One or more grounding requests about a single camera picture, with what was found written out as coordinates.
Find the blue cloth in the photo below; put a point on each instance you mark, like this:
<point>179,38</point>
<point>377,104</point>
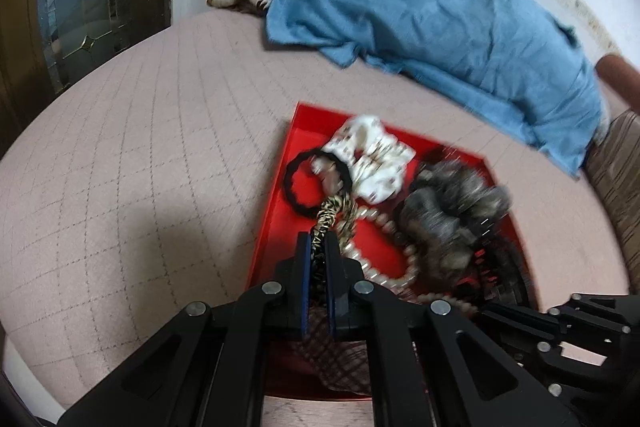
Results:
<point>440,37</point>

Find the white printed scrunchie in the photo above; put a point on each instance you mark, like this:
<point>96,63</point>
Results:
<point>375,172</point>

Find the grey sheer scrunchie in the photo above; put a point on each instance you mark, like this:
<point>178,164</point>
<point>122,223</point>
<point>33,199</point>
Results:
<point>445,222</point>

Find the pink quilted bedspread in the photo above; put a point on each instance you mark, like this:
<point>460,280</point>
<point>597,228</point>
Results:
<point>150,157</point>

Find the red tray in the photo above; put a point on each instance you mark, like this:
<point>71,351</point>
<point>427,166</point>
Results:
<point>385,252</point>

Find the pink plaid scrunchie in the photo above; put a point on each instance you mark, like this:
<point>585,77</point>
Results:
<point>330,357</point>

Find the brown bolster pillow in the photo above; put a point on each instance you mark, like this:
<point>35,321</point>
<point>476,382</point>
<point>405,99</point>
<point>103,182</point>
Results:
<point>622,79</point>

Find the black hair claw clip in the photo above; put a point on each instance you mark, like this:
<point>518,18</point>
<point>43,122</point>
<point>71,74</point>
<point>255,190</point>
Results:
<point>505,277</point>

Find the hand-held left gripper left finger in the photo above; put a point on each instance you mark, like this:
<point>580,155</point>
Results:
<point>305,287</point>

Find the striped beige cushion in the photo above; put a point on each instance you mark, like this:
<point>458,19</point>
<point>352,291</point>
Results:
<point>620,172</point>

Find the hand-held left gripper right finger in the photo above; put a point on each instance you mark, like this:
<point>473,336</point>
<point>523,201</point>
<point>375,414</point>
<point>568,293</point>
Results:
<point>331,287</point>

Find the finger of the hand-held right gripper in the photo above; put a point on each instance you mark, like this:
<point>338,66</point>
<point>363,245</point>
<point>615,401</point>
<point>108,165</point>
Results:
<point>590,317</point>
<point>600,382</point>

